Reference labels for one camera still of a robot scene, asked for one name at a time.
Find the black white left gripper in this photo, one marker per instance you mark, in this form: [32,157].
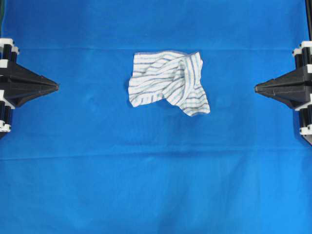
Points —
[16,94]

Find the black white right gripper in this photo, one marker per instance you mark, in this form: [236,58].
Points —
[294,89]

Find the white blue striped towel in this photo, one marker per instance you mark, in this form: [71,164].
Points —
[170,75]

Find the blue table cloth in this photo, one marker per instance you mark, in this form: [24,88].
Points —
[83,160]

